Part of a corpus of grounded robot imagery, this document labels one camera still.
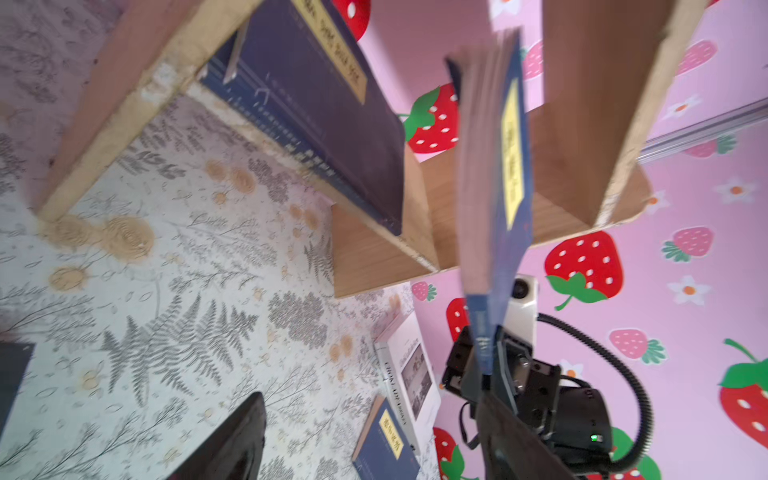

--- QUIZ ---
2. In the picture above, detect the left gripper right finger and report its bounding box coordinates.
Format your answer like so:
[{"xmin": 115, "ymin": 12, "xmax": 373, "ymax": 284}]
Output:
[{"xmin": 476, "ymin": 391, "xmax": 575, "ymax": 480}]

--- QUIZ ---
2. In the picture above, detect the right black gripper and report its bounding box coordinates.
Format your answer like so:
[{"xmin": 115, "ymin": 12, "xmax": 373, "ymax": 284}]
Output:
[{"xmin": 442, "ymin": 326, "xmax": 614, "ymax": 469}]

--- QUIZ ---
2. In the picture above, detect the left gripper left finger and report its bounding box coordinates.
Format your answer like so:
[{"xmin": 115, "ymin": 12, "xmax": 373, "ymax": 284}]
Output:
[{"xmin": 167, "ymin": 392, "xmax": 267, "ymax": 480}]

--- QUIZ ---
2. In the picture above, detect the blue book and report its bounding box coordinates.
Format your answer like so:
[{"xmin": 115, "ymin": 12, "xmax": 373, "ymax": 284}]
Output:
[
  {"xmin": 447, "ymin": 28, "xmax": 533, "ymax": 376},
  {"xmin": 351, "ymin": 395, "xmax": 420, "ymax": 480},
  {"xmin": 201, "ymin": 1, "xmax": 405, "ymax": 236}
]

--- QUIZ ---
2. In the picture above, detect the white photo cover book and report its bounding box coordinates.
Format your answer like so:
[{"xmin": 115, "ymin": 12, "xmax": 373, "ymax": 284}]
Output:
[{"xmin": 374, "ymin": 312, "xmax": 441, "ymax": 455}]

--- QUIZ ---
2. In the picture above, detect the black wolf cover book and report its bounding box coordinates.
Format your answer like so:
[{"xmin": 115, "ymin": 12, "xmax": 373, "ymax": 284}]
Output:
[{"xmin": 0, "ymin": 342, "xmax": 35, "ymax": 433}]

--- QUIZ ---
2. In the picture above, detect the wooden two-tier bookshelf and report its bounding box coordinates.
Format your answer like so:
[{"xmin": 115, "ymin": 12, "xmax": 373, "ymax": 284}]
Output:
[{"xmin": 36, "ymin": 1, "xmax": 707, "ymax": 298}]

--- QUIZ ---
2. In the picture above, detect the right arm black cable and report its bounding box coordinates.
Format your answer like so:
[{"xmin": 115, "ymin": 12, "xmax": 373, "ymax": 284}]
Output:
[{"xmin": 536, "ymin": 311, "xmax": 654, "ymax": 475}]

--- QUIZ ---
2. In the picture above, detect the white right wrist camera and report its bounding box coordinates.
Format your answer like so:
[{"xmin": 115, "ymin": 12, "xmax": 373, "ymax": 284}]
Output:
[{"xmin": 503, "ymin": 275, "xmax": 539, "ymax": 349}]

